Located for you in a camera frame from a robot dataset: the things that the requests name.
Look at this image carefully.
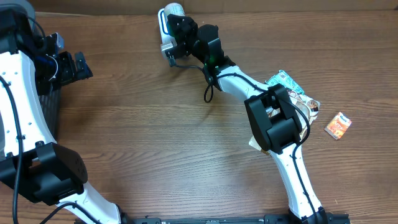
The teal snack bar wrapper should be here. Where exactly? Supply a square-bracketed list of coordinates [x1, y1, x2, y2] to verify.
[266, 70, 305, 95]

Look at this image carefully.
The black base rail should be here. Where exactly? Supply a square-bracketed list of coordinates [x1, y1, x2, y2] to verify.
[124, 213, 351, 224]

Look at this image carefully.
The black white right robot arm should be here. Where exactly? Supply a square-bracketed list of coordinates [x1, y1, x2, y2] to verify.
[164, 13, 328, 223]

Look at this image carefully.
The green lidded jar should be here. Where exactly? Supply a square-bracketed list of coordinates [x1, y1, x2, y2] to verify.
[164, 2, 185, 17]

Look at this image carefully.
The orange tissue pack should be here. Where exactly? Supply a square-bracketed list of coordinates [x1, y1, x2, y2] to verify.
[325, 112, 352, 140]

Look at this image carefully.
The dark grey mesh basket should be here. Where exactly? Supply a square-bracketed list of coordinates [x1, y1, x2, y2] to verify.
[39, 90, 61, 140]

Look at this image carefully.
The beige brown snack pouch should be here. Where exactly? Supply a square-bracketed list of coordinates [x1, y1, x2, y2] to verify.
[248, 88, 320, 155]

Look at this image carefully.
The white barcode scanner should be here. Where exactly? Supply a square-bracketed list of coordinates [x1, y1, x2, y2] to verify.
[158, 8, 177, 51]

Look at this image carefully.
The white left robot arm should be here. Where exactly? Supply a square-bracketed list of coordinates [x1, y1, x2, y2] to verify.
[1, 1, 124, 223]

